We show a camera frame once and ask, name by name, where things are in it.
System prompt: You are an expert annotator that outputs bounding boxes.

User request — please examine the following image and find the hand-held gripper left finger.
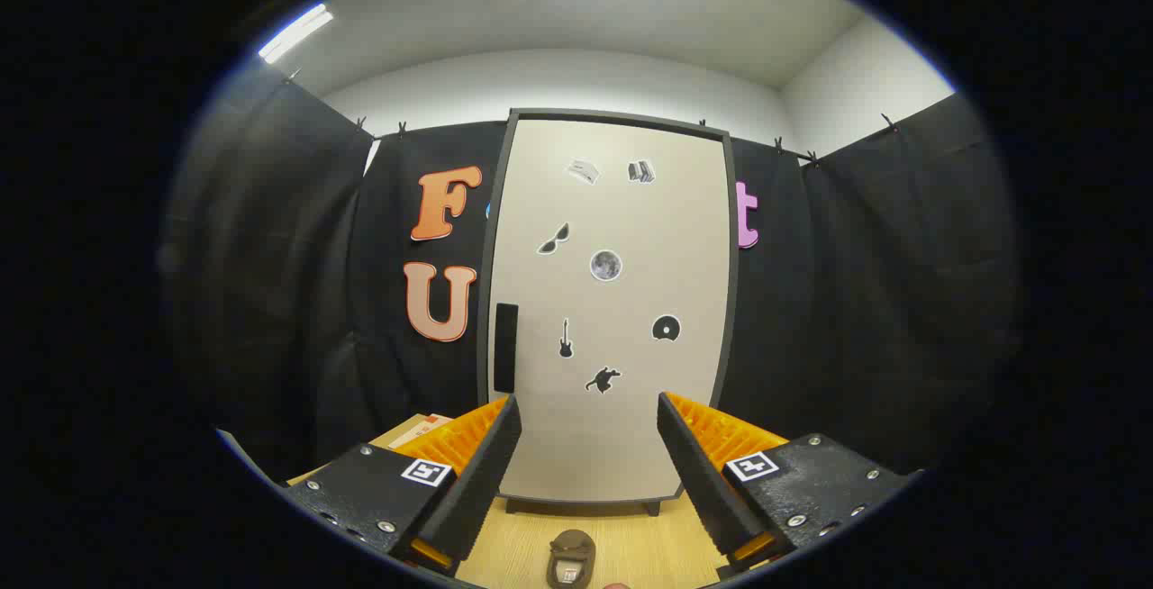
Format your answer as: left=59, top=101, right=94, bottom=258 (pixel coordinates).
left=286, top=394, right=523, bottom=579

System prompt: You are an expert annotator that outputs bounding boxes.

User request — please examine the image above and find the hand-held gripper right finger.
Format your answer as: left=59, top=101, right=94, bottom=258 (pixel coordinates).
left=656, top=391, right=924, bottom=583

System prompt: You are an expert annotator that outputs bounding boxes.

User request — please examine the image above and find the brown fuzzy shoe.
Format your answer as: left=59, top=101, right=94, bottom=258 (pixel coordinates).
left=546, top=530, right=597, bottom=589

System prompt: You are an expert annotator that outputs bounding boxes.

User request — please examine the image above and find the black door handle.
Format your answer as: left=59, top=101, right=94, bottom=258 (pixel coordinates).
left=495, top=304, right=520, bottom=394

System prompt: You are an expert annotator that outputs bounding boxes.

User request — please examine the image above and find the grey shoe cabinet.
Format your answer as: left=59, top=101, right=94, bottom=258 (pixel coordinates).
left=477, top=107, right=740, bottom=518

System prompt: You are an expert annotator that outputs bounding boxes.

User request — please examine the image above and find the beige cover book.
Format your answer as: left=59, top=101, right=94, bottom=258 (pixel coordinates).
left=374, top=412, right=454, bottom=455

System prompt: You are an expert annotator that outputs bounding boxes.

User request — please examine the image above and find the black backdrop cloth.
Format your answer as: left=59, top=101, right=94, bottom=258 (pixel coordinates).
left=162, top=67, right=1019, bottom=482

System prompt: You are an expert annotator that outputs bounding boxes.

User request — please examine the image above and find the ceiling light strip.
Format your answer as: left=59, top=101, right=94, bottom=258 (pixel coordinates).
left=258, top=4, right=334, bottom=65

